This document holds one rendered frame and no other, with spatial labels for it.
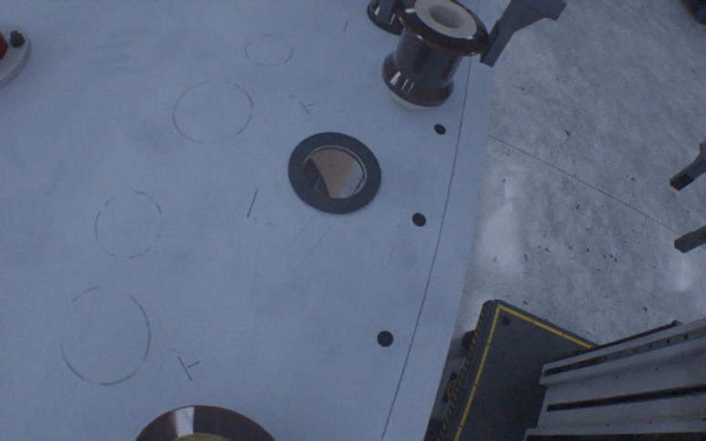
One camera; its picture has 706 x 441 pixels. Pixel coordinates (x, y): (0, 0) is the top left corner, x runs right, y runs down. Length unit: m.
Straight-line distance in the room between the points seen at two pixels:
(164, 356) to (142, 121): 0.23
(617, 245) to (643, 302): 0.39
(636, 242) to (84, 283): 2.84
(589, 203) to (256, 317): 2.51
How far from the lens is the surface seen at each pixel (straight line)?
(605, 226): 2.74
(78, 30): 0.58
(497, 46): 0.41
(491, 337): 1.62
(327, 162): 0.89
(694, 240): 0.75
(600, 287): 2.52
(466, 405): 1.54
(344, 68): 0.48
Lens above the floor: 1.69
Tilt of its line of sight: 62 degrees down
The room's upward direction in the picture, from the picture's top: 22 degrees clockwise
